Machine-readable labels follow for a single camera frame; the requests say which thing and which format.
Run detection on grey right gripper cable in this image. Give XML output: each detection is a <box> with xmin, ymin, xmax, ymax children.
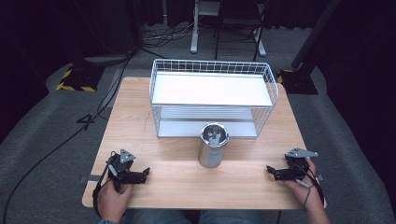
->
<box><xmin>294</xmin><ymin>178</ymin><xmax>313</xmax><ymax>207</ymax></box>

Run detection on white wire shelf rack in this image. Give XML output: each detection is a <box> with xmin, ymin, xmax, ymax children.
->
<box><xmin>148</xmin><ymin>58</ymin><xmax>280</xmax><ymax>139</ymax></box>

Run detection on bundle of floor cables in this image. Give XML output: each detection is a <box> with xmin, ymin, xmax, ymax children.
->
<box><xmin>142</xmin><ymin>21</ymin><xmax>201</xmax><ymax>42</ymax></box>

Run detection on black yellow striped stand base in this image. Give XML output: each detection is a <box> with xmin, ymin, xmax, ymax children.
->
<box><xmin>276</xmin><ymin>68</ymin><xmax>319</xmax><ymax>95</ymax></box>
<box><xmin>55</xmin><ymin>64</ymin><xmax>106</xmax><ymax>93</ymax></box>

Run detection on black metal chair frame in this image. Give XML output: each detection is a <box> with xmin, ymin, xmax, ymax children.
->
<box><xmin>213</xmin><ymin>0</ymin><xmax>271</xmax><ymax>62</ymax></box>

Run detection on silver metal can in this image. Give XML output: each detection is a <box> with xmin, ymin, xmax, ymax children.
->
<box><xmin>197</xmin><ymin>121</ymin><xmax>231</xmax><ymax>169</ymax></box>

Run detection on white metal table frame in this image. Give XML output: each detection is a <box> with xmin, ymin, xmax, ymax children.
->
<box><xmin>190</xmin><ymin>0</ymin><xmax>268</xmax><ymax>58</ymax></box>

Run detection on person's left hand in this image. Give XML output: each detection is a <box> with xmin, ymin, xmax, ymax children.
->
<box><xmin>96</xmin><ymin>180</ymin><xmax>135</xmax><ymax>223</ymax></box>

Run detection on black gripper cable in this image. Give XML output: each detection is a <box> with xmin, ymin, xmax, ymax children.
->
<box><xmin>294</xmin><ymin>161</ymin><xmax>325</xmax><ymax>205</ymax></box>
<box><xmin>92</xmin><ymin>162</ymin><xmax>115</xmax><ymax>219</ymax></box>

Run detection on person's right hand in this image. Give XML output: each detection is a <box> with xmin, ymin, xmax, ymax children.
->
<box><xmin>284</xmin><ymin>157</ymin><xmax>328</xmax><ymax>210</ymax></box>

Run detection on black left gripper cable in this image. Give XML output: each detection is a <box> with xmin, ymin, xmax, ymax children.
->
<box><xmin>92</xmin><ymin>162</ymin><xmax>115</xmax><ymax>219</ymax></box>

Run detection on long black floor cable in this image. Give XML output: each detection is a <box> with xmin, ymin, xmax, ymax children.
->
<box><xmin>1</xmin><ymin>49</ymin><xmax>138</xmax><ymax>224</ymax></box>

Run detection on black slanted stand pole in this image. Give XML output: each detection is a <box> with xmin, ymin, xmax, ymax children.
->
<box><xmin>290</xmin><ymin>0</ymin><xmax>342</xmax><ymax>71</ymax></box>

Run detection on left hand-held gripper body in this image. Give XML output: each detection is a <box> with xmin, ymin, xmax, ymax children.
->
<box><xmin>106</xmin><ymin>148</ymin><xmax>138</xmax><ymax>191</ymax></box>

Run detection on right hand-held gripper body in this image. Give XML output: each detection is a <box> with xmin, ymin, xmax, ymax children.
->
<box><xmin>281</xmin><ymin>147</ymin><xmax>319</xmax><ymax>181</ymax></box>

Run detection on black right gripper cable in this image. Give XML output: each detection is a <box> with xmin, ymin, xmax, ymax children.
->
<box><xmin>294</xmin><ymin>161</ymin><xmax>325</xmax><ymax>205</ymax></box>

